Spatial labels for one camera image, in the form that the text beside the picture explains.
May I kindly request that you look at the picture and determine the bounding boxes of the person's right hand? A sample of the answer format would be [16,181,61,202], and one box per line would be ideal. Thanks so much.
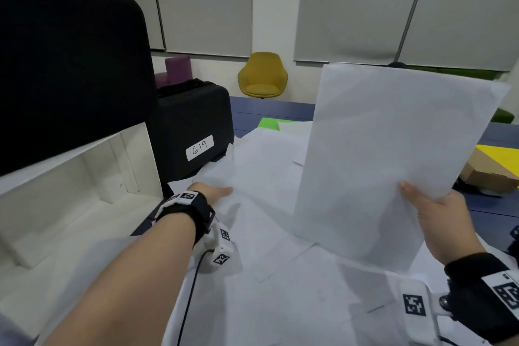
[398,181,487,266]

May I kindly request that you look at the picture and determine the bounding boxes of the person's left hand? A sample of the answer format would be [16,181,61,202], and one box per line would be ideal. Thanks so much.
[188,181,235,207]

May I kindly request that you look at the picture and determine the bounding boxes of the pile of white papers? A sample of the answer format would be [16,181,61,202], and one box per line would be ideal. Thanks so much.
[162,121,519,346]

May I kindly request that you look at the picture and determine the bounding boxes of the green folder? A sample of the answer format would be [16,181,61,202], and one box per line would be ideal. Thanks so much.
[257,116,299,131]

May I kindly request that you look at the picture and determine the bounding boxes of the yellow folder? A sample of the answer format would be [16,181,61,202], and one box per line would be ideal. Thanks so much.
[475,144,519,178]

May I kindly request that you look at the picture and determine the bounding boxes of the neat white paper sheaf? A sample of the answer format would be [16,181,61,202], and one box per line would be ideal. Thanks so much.
[292,62,511,274]

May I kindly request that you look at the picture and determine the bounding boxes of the person's left forearm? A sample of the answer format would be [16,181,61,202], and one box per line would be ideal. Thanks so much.
[40,211,199,346]

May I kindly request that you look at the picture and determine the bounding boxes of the brown cardboard box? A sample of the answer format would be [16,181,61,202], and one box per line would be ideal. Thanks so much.
[458,147,519,195]

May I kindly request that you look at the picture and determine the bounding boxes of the black case with white label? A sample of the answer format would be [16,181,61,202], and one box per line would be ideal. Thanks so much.
[148,78,236,198]

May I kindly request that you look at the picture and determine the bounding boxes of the green sofa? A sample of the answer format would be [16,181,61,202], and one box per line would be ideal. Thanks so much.
[405,65,516,124]

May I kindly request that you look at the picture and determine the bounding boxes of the tall purple stool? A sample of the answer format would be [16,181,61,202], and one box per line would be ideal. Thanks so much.
[164,56,192,85]

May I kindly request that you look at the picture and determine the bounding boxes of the yellow armchair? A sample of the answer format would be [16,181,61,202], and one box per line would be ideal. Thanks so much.
[237,51,289,100]

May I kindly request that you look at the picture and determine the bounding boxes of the open white box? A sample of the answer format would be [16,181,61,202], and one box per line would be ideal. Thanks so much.
[0,122,171,341]

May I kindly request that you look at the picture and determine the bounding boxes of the large black carrying case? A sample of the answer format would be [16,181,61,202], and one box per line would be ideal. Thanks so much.
[0,0,159,178]

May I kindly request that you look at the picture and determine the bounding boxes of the black left wrist strap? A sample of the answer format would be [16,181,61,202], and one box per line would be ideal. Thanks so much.
[153,190,216,246]

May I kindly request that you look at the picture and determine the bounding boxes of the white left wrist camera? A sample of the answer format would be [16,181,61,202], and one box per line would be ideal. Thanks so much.
[194,219,236,274]

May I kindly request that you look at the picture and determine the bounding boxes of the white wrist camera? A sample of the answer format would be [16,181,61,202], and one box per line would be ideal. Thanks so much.
[397,278,451,346]
[194,219,236,274]

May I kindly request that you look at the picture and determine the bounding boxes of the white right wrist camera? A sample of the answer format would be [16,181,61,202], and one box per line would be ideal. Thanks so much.
[397,278,451,346]

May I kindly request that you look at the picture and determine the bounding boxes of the black left camera cable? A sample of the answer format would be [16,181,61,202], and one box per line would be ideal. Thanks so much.
[176,248,215,346]

